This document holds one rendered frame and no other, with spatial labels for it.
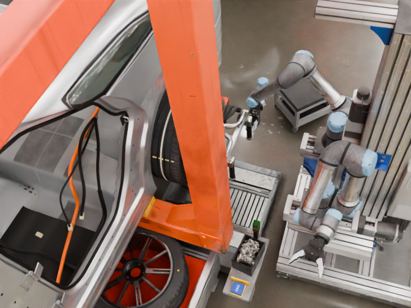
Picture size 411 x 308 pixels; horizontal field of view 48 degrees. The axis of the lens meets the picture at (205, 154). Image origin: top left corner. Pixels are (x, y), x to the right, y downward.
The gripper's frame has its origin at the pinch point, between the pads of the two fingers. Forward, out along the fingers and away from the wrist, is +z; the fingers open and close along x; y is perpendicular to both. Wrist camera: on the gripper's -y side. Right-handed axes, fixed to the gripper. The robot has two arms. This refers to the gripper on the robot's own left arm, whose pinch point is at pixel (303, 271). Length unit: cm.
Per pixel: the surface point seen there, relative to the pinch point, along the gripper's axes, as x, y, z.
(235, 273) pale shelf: 54, 72, -8
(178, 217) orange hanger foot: 90, 36, -12
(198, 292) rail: 69, 76, 12
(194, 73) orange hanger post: 44, -92, -13
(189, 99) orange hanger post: 49, -78, -12
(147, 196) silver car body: 110, 26, -11
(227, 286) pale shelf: 53, 72, 2
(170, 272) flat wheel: 86, 62, 13
